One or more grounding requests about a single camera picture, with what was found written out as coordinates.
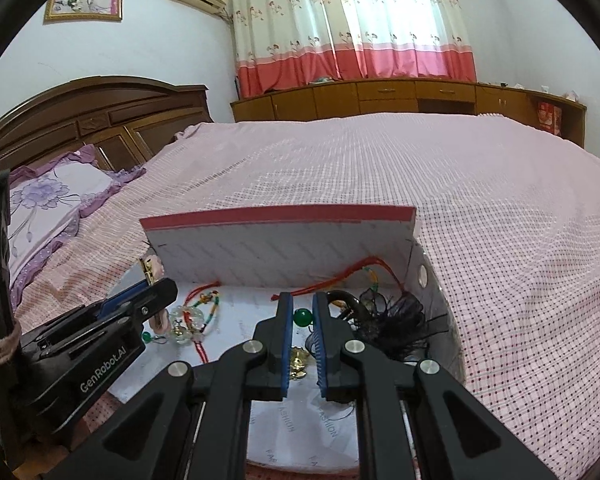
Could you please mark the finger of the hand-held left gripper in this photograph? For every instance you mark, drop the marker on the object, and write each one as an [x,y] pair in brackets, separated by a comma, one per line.
[152,297]
[122,296]

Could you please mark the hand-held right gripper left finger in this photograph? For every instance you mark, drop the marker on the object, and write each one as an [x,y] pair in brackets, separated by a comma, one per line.
[286,340]

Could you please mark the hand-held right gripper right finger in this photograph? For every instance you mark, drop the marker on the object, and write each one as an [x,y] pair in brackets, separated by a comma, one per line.
[321,340]

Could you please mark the gold earring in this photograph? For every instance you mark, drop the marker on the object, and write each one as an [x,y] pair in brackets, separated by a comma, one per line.
[298,361]

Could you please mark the green bead earring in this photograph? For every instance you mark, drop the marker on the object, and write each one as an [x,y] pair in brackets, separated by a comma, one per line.
[145,335]
[302,317]

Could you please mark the black mesh hair accessory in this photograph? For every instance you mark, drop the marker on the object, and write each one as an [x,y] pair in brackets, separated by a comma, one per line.
[392,317]

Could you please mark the red cardboard box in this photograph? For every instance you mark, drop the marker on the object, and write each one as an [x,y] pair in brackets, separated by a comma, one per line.
[280,240]

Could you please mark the person's left hand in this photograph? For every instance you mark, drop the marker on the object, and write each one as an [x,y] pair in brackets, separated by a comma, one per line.
[0,347]

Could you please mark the purple floral pillow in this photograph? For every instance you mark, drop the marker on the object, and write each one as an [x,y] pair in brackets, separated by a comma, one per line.
[55,200]

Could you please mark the dark wooden headboard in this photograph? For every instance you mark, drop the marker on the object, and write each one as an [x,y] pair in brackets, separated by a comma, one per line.
[105,110]

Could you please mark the pink checked bedspread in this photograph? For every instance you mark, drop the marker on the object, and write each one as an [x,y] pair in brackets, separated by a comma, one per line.
[455,180]

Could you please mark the low wooden cabinet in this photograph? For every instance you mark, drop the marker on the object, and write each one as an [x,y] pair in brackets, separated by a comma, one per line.
[395,97]

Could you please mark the small teal cloth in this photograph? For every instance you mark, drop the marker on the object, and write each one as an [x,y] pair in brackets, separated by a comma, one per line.
[323,80]

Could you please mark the cream and pink curtain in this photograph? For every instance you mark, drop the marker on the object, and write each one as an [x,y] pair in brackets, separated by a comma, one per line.
[285,25]
[410,20]

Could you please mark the red gift box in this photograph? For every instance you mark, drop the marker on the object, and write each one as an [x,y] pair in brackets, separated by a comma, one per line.
[550,117]

